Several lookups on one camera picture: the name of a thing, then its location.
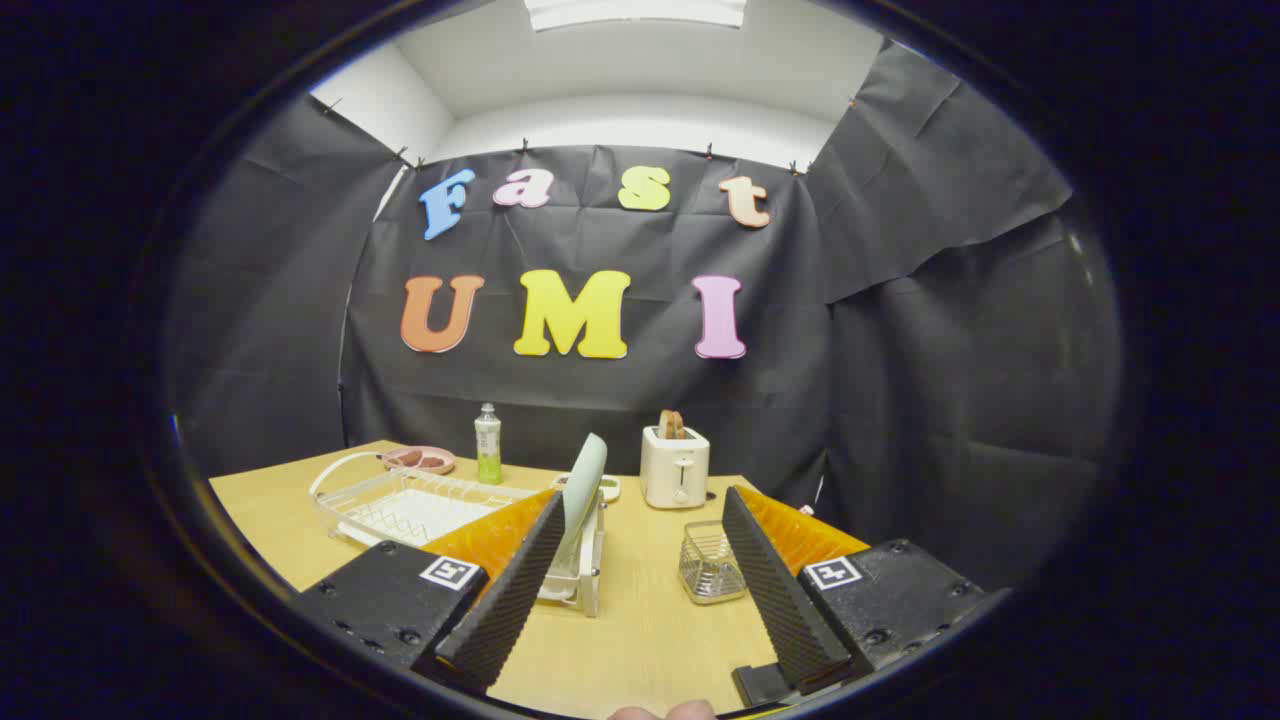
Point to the green drink bottle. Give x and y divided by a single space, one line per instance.
488 450

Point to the pink oval dish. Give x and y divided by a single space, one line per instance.
440 455

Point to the ceiling light panel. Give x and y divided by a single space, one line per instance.
635 12

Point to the white divided snack tray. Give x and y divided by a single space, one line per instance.
609 488

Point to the pale green plate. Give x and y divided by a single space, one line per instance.
583 480

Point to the brown bread slice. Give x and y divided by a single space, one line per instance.
671 424

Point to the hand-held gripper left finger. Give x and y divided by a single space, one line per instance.
510 610

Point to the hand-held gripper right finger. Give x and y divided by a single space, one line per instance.
785 600

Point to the white toaster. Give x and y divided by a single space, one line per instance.
675 470

